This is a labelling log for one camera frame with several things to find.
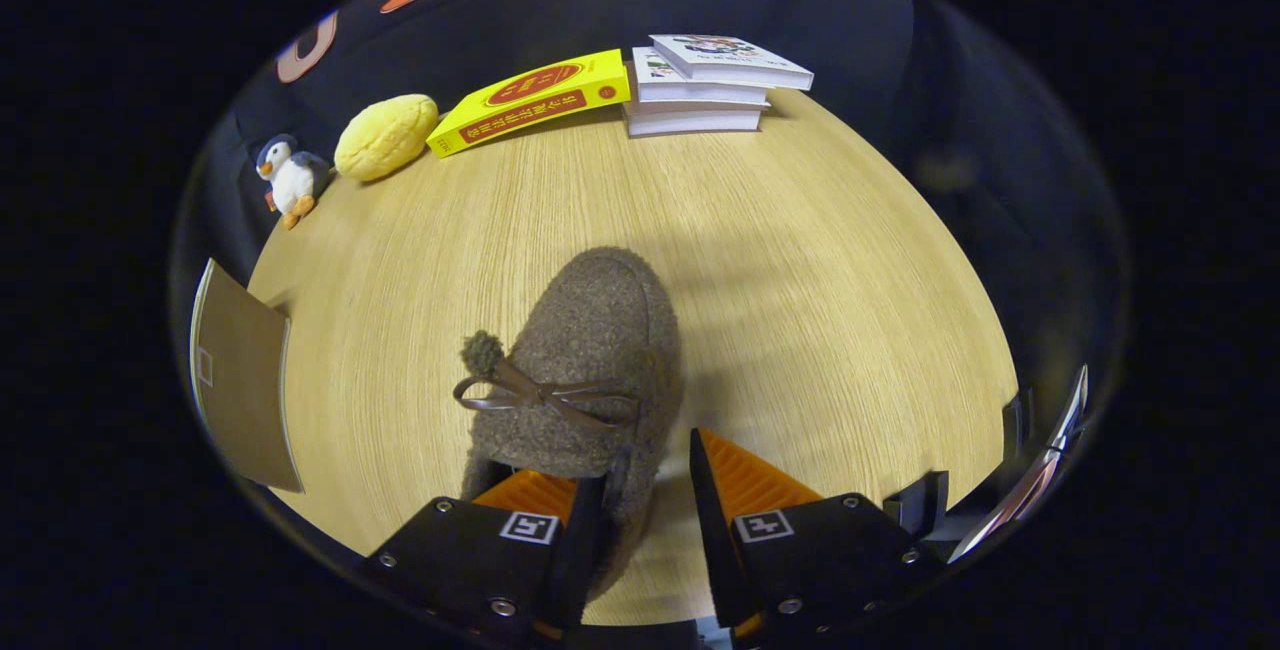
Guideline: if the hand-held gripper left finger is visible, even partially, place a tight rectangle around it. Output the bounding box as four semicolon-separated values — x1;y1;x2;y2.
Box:
360;470;607;643

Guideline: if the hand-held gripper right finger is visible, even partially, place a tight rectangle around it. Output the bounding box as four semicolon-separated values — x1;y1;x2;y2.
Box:
688;427;936;643

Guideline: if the penguin plush toy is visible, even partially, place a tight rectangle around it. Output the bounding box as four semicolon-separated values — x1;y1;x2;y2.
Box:
255;134;331;231

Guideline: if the thick white book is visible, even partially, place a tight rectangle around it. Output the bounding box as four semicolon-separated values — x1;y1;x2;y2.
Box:
624;100;766;138

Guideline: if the white book with illustrated cover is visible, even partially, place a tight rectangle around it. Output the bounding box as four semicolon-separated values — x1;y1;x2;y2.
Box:
649;34;815;92

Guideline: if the brown fuzzy shoe with bow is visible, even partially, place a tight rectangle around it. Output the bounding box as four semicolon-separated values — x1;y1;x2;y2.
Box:
453;247;686;601

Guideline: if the cream fabric storage box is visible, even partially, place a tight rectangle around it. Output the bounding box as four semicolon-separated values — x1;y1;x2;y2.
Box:
190;258;304;493

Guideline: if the yellow book with red circle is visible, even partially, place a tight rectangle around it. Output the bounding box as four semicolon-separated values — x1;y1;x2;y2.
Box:
426;49;632;159

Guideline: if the yellow plush bun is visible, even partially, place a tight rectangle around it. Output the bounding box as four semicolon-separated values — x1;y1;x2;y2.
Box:
333;94;440;182

